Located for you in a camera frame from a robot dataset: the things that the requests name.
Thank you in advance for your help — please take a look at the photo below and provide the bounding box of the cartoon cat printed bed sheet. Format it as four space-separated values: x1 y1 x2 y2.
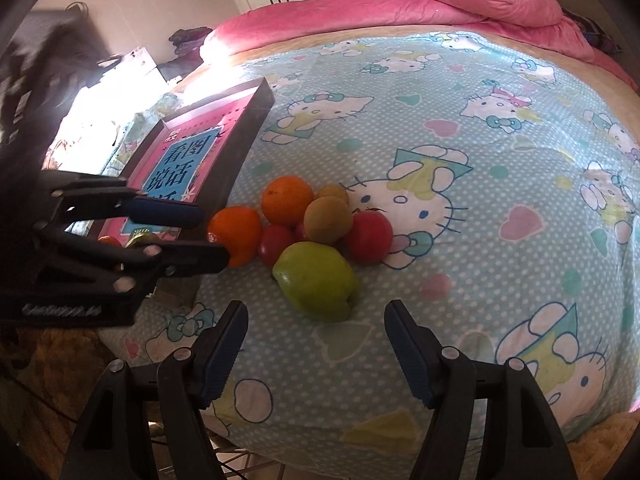
42 30 640 466

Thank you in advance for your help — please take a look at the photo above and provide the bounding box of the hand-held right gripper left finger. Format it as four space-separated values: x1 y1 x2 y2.
59 300 249 480

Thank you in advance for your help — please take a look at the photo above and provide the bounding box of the dark brown box tray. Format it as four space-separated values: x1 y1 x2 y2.
85 78 275 308

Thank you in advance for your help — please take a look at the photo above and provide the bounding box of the large red apple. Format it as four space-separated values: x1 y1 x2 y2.
345 210 394 266

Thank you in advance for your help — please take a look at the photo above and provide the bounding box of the small red apple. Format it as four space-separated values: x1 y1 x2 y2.
258 224 296 268

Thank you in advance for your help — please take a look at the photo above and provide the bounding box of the dark patterned pillow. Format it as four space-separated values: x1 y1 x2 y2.
562 10 623 56

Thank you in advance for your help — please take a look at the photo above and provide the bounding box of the pink book with blue label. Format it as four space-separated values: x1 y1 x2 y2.
97 91 261 241

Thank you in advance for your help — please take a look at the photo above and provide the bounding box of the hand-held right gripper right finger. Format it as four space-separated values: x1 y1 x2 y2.
384 299 573 480

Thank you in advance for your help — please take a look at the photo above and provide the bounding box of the green apple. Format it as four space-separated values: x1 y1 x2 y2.
272 241 360 323
125 230 160 248

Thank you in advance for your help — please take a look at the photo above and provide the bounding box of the wire rack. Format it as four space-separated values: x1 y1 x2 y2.
145 425 301 480

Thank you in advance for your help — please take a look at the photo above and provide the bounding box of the small brown kiwi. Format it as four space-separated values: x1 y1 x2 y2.
316 184 350 207

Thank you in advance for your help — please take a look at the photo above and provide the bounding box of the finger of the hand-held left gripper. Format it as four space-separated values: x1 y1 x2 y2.
30 222 231 301
50 171 205 231

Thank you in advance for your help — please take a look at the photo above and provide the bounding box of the pile of folded clothes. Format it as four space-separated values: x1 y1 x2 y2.
169 26 213 56

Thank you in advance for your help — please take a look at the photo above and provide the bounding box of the small yellow-brown fruit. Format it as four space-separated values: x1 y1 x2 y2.
303 196 354 246

